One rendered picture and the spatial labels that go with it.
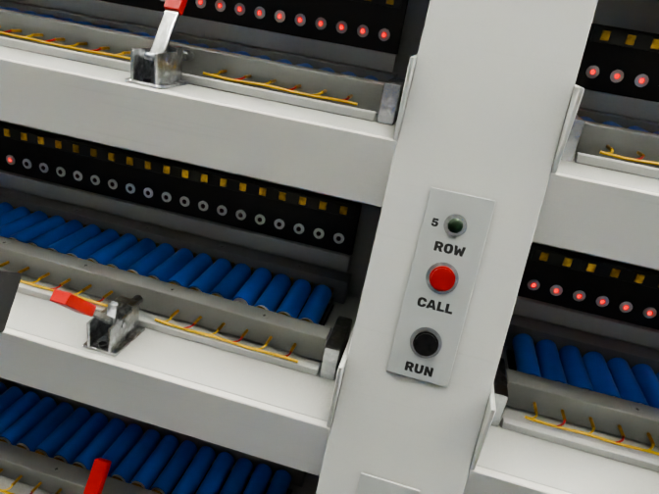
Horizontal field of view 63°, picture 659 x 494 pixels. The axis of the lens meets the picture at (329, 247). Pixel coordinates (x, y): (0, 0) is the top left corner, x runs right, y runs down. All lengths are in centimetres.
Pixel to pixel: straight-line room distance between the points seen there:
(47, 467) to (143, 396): 18
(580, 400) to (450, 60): 26
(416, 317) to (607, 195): 14
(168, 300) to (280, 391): 13
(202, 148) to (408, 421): 23
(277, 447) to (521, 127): 27
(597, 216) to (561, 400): 15
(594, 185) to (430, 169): 10
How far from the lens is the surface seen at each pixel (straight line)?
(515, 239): 35
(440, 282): 34
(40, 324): 47
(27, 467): 59
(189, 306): 45
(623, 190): 36
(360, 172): 35
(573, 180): 35
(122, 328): 43
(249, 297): 47
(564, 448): 44
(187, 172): 56
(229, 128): 37
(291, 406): 39
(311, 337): 42
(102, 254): 53
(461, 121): 34
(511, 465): 40
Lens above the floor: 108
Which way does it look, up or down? 8 degrees down
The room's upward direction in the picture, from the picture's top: 12 degrees clockwise
